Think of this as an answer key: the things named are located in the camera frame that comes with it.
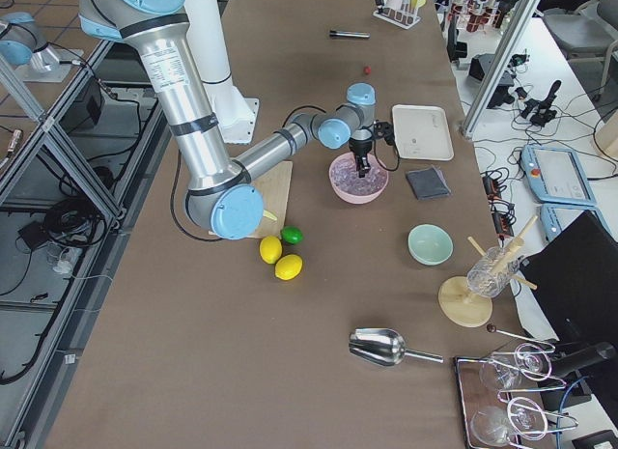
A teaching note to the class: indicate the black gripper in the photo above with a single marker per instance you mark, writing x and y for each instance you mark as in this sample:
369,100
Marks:
360,149

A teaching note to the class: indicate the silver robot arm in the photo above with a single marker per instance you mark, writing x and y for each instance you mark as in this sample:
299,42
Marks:
220,196

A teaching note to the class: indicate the pink bowl of ice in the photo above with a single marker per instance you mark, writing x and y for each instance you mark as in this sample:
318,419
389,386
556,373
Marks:
349,186

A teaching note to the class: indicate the white cup rack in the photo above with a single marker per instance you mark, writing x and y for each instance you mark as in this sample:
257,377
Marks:
405,19

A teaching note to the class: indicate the metal ice scoop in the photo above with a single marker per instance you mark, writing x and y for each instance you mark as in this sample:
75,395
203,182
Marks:
385,347

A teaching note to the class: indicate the grey folded cloth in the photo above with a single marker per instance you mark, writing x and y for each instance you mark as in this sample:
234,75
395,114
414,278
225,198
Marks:
428,183

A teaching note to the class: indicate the cream rabbit tray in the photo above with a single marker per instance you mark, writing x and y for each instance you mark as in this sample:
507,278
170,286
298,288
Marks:
422,132

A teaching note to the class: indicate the wooden cutting board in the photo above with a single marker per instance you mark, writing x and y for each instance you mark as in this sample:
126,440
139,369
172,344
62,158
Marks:
275,193

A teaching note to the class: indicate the green lime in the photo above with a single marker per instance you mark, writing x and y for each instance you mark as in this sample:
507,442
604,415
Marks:
291,235

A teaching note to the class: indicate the green ceramic bowl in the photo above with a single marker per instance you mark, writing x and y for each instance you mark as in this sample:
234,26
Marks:
429,244

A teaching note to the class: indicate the yellow plastic knife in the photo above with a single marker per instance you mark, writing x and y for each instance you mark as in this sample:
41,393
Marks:
269,215

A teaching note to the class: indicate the yellow lemon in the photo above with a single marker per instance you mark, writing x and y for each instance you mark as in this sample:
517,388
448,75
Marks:
270,249
288,267

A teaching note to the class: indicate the steel muddler black tip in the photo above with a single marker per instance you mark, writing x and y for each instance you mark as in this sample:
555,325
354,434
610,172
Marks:
340,34

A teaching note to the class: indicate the clear glass mug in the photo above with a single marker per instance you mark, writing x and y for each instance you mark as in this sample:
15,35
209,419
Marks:
492,273

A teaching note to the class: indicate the wooden mug tree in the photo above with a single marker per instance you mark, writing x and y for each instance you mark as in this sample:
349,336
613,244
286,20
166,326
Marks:
467,300

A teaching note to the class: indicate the blue teach pendant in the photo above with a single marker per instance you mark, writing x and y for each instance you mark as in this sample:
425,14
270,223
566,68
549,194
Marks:
556,217
556,176

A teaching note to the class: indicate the wine glass rack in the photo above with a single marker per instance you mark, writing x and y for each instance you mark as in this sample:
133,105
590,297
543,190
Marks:
500,397

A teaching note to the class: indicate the white camera pillar base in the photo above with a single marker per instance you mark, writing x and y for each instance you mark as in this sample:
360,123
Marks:
236,114

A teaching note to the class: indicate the aluminium frame post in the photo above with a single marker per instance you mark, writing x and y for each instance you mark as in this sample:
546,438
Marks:
523,12

